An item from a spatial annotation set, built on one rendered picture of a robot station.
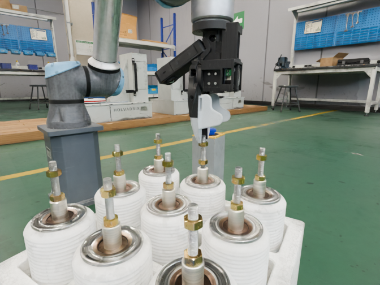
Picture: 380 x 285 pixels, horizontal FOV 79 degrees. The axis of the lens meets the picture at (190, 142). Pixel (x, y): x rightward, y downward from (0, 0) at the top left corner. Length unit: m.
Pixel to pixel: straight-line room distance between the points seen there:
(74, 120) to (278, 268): 0.77
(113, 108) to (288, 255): 2.33
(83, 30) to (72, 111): 6.10
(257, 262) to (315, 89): 5.17
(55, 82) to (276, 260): 0.82
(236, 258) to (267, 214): 0.12
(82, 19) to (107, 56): 6.11
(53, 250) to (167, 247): 0.16
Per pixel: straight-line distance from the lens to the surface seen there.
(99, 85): 0.95
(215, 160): 0.63
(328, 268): 0.75
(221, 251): 0.33
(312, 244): 0.81
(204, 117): 0.43
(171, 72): 0.46
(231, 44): 0.43
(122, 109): 2.62
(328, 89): 5.35
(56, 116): 0.94
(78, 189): 0.97
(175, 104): 3.01
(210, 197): 0.46
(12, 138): 2.32
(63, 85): 0.92
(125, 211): 0.45
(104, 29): 0.91
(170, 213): 0.38
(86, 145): 0.93
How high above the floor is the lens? 0.45
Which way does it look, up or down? 14 degrees down
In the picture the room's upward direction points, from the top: straight up
